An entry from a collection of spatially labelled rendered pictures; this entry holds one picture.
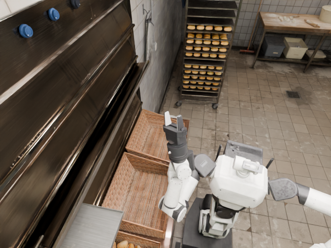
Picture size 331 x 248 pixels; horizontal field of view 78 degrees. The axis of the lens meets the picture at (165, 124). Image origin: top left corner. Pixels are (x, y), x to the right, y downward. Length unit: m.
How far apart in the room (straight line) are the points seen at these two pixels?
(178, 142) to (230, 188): 0.41
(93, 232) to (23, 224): 0.36
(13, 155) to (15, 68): 0.29
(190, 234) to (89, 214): 1.22
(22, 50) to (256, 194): 1.14
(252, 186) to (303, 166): 2.22
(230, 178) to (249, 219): 1.55
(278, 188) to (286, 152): 2.20
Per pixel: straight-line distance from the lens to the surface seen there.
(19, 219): 1.01
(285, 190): 1.17
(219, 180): 1.10
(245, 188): 1.11
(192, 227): 2.27
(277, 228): 2.70
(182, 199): 1.11
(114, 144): 1.71
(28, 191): 1.01
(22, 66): 0.90
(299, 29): 4.79
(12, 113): 0.88
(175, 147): 0.86
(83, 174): 1.13
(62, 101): 1.01
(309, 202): 1.20
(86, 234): 1.24
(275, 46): 4.98
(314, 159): 3.47
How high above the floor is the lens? 2.31
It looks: 46 degrees down
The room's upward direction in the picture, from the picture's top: straight up
